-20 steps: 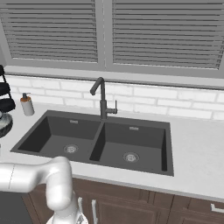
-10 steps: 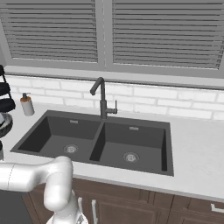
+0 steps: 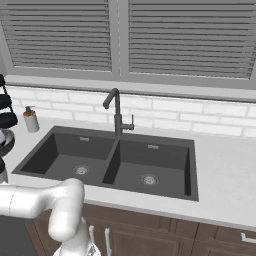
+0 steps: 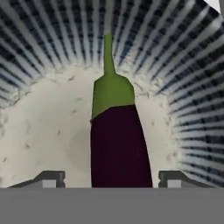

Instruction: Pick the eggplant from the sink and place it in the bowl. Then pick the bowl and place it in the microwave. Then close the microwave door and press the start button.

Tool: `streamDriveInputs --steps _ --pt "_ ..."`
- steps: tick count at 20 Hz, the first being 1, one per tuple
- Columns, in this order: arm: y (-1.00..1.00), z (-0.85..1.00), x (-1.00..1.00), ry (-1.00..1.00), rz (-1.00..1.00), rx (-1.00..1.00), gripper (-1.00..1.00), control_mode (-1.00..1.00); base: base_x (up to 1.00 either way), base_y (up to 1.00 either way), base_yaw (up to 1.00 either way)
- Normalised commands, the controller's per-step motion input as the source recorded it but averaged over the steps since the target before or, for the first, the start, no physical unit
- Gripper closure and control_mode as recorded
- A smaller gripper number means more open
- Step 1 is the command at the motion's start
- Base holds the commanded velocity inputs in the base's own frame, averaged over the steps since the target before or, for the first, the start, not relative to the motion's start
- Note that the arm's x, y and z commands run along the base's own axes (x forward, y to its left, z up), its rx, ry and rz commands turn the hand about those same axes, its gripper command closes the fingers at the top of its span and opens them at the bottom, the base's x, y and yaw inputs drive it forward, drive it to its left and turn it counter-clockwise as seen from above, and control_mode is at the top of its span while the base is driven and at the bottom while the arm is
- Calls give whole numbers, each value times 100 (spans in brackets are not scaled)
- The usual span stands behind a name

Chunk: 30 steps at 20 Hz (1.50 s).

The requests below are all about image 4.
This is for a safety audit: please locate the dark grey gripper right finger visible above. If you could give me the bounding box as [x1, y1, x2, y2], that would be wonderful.
[157, 170, 215, 189]

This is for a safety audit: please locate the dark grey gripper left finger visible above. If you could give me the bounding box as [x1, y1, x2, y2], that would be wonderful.
[7, 170, 67, 189]

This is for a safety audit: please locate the purple eggplant with green stem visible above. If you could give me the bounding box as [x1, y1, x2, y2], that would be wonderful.
[89, 33, 154, 189]

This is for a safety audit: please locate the blue striped white bowl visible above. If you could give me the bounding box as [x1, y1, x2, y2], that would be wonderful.
[0, 0, 224, 189]

